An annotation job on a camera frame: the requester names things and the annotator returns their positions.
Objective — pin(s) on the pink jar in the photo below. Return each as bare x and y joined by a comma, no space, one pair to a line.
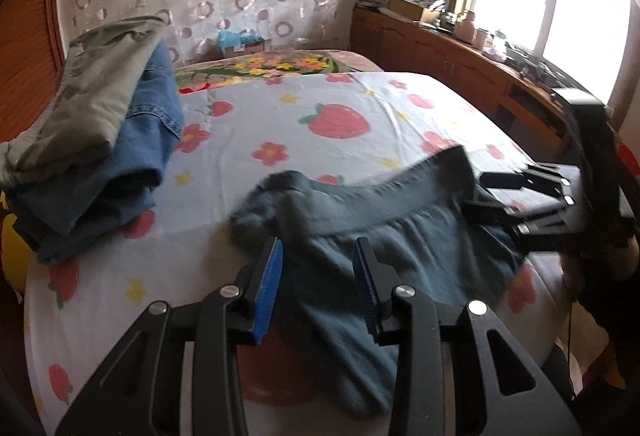
466,27

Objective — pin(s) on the long wooden cabinet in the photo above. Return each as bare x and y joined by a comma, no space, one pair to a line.
425,51

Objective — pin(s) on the teal plastic bag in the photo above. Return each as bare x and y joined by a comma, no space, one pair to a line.
235,37

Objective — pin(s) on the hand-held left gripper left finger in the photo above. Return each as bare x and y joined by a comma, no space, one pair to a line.
268,291

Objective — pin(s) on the folded khaki pants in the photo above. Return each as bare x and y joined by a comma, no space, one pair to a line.
90,91

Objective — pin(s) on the yellow ball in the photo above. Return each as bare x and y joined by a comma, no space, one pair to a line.
12,251

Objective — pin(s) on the teal pants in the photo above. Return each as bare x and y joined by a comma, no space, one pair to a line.
425,241

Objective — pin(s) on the folded blue jeans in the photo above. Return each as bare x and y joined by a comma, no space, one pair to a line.
100,196

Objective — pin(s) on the open cardboard box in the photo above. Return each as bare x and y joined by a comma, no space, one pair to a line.
410,6

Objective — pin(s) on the floral pillow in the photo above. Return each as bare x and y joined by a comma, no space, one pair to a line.
280,63

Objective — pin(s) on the wooden ribbed headboard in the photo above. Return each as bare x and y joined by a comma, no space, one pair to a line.
25,41

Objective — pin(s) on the white floral bedsheet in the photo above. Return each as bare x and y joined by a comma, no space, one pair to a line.
250,116

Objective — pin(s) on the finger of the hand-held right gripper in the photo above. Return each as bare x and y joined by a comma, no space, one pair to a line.
490,212
500,180

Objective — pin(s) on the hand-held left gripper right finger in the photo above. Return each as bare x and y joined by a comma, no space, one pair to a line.
362,296

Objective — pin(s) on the small printed carton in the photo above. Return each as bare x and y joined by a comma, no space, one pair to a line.
247,50

